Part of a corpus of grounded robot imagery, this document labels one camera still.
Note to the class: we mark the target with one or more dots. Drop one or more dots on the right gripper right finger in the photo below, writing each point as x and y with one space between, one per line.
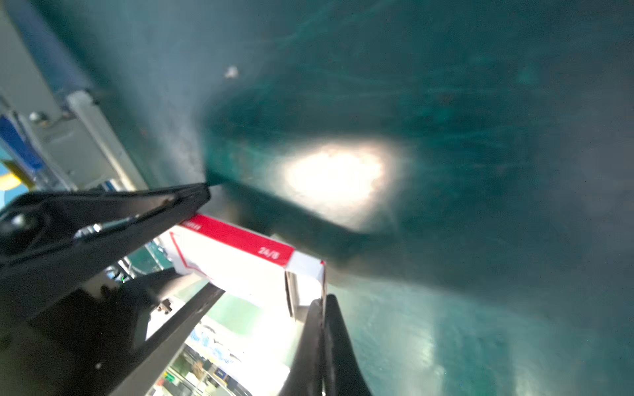
342 375

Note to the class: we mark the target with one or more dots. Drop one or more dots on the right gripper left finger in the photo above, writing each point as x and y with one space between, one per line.
305 376

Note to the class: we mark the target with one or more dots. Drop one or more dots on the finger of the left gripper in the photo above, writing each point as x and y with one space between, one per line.
128 362
52 242

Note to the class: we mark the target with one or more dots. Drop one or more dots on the red white staple box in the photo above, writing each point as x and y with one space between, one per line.
265 272

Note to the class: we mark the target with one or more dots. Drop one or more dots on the blue black stapler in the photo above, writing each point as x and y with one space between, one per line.
21 159

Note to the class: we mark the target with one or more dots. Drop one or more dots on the beige black stapler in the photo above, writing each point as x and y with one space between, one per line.
46 96

